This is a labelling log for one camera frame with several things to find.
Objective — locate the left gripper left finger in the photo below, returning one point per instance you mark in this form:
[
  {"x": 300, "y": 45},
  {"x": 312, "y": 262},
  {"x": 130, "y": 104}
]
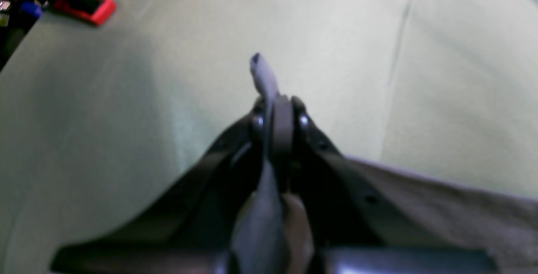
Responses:
[{"x": 188, "y": 229}]

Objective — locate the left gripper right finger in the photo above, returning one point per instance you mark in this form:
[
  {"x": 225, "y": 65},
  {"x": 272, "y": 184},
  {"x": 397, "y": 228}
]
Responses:
[{"x": 355, "y": 228}]

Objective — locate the grey t-shirt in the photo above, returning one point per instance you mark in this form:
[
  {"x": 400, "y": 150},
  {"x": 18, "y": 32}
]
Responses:
[{"x": 274, "y": 229}]

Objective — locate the light green table cloth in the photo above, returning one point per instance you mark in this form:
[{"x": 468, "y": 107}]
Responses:
[{"x": 97, "y": 122}]

